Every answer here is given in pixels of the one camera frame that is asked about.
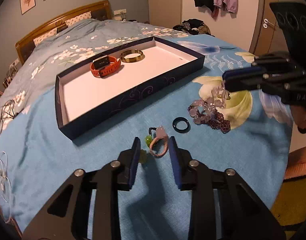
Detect grey blue floral duvet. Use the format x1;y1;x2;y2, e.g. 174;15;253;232
0;19;188;133

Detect floral pillow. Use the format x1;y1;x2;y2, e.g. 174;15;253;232
65;11;92;27
33;28;57;47

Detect dark blue shallow box tray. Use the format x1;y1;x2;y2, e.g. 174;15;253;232
55;36;205;140

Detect pink knit right sleeve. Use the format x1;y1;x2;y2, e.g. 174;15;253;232
284;147;306;180

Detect tortoiseshell gold bangle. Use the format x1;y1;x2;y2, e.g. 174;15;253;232
120;49;145;63

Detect black charging cable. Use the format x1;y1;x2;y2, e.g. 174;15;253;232
0;99;20;137

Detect pink flower framed picture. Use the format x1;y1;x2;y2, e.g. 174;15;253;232
20;0;35;15

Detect light blue floral blanket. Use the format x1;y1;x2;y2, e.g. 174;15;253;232
0;56;292;239

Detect green bead woven ring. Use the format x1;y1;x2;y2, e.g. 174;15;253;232
138;148;148;165

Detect pile of dark clothes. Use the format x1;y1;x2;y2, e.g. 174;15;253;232
173;18;212;36

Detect green stone black cord charm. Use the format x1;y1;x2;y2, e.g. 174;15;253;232
144;127;157;147

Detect silver door handle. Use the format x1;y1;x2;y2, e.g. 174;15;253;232
263;18;275;29

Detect white earphone cable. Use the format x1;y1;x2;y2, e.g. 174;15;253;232
0;151;12;224

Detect person right hand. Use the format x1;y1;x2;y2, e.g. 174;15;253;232
290;106;306;134

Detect left floral pillow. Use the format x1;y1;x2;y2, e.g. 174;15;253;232
33;28;57;47

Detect white wall socket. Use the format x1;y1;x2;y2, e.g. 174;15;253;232
114;9;127;15

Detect lilac crystal bead bracelet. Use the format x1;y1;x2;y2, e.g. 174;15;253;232
189;84;231;126

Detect orange smart watch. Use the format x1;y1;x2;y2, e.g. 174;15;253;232
90;55;120;78

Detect wooden bed headboard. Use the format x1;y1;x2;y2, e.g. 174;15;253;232
15;0;112;65

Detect right floral pillow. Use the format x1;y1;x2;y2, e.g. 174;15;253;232
65;11;92;27

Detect pink stone braided bracelet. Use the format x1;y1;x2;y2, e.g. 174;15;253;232
148;125;170;158

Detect black ring bangle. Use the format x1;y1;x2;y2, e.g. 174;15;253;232
172;117;190;133

